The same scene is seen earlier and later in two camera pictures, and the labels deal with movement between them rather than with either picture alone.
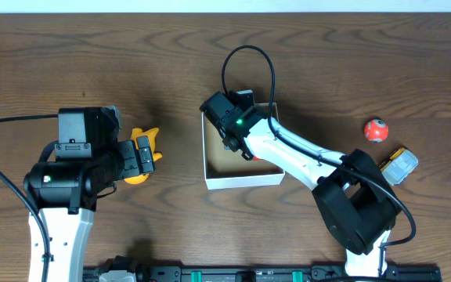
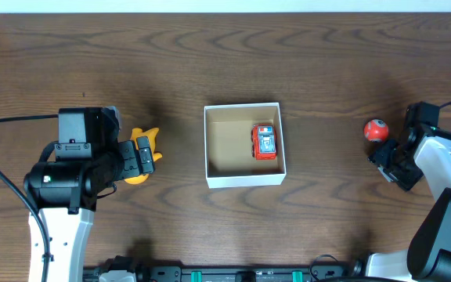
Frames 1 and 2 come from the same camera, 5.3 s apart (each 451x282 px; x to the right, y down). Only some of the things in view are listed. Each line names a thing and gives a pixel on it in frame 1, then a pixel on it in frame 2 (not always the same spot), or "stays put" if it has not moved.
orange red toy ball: [376, 131] stays put
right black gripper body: [225, 137] → [398, 164]
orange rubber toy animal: [152, 134] stays put
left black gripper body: [144, 155] stays put
